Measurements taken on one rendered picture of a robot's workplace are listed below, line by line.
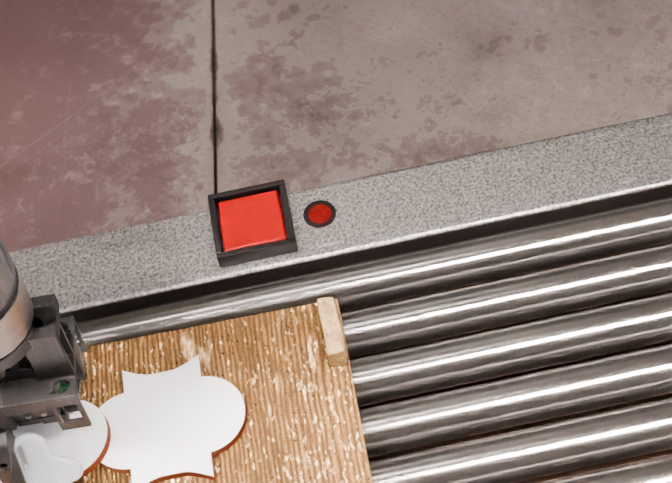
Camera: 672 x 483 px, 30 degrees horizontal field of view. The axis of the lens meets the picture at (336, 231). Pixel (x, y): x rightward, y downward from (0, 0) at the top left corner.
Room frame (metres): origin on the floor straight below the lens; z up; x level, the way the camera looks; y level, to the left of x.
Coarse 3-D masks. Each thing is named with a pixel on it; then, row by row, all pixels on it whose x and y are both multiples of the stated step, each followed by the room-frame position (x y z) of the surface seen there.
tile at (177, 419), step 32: (128, 384) 0.54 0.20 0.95; (160, 384) 0.54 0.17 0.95; (192, 384) 0.53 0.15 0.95; (224, 384) 0.53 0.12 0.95; (128, 416) 0.51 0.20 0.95; (160, 416) 0.51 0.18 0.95; (192, 416) 0.50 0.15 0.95; (224, 416) 0.50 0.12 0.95; (128, 448) 0.48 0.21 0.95; (160, 448) 0.48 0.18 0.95; (192, 448) 0.47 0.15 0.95; (224, 448) 0.47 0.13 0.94; (160, 480) 0.45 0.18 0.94
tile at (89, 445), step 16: (80, 400) 0.53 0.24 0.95; (80, 416) 0.52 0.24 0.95; (96, 416) 0.51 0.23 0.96; (16, 432) 0.52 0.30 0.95; (48, 432) 0.51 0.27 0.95; (64, 432) 0.51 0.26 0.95; (80, 432) 0.50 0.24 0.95; (96, 432) 0.50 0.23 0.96; (48, 448) 0.49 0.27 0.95; (64, 448) 0.49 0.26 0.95; (80, 448) 0.49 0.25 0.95; (96, 448) 0.48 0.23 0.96; (96, 464) 0.47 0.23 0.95; (0, 480) 0.47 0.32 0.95
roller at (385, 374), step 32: (544, 320) 0.55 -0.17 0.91; (576, 320) 0.54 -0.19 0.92; (608, 320) 0.53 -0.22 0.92; (640, 320) 0.53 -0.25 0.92; (416, 352) 0.54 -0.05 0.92; (448, 352) 0.53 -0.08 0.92; (480, 352) 0.52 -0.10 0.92; (512, 352) 0.52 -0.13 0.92; (544, 352) 0.52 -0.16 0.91; (576, 352) 0.51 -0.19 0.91; (608, 352) 0.51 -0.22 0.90; (384, 384) 0.51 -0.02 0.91; (416, 384) 0.51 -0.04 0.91; (448, 384) 0.51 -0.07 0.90
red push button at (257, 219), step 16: (272, 192) 0.73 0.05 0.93; (224, 208) 0.72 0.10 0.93; (240, 208) 0.72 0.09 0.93; (256, 208) 0.72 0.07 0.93; (272, 208) 0.71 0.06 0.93; (224, 224) 0.71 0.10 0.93; (240, 224) 0.70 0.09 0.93; (256, 224) 0.70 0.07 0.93; (272, 224) 0.69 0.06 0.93; (224, 240) 0.69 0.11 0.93; (240, 240) 0.68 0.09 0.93; (256, 240) 0.68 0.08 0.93; (272, 240) 0.68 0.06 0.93
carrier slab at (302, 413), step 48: (144, 336) 0.60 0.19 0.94; (192, 336) 0.59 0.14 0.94; (240, 336) 0.58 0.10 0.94; (288, 336) 0.57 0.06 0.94; (96, 384) 0.56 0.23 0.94; (240, 384) 0.53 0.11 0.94; (288, 384) 0.52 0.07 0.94; (336, 384) 0.51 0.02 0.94; (288, 432) 0.47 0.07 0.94; (336, 432) 0.47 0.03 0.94; (96, 480) 0.46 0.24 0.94; (192, 480) 0.45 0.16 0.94; (240, 480) 0.44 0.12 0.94; (288, 480) 0.43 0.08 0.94; (336, 480) 0.42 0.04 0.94
